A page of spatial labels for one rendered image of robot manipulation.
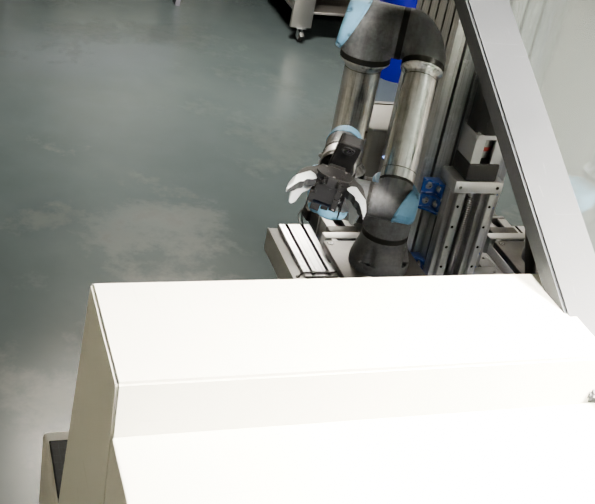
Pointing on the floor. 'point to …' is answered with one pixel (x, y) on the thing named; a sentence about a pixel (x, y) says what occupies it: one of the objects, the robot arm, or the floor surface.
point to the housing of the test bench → (392, 460)
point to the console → (313, 357)
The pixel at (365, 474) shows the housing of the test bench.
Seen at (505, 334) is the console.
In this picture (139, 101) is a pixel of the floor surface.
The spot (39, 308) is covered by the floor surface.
